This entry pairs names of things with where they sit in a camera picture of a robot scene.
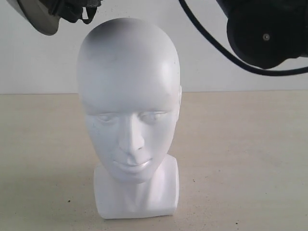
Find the white mannequin head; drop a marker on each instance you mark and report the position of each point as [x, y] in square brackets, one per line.
[128, 75]

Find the black helmet with visor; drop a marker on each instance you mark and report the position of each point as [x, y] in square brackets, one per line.
[45, 15]

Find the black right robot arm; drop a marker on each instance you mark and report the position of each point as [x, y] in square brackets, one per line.
[265, 33]

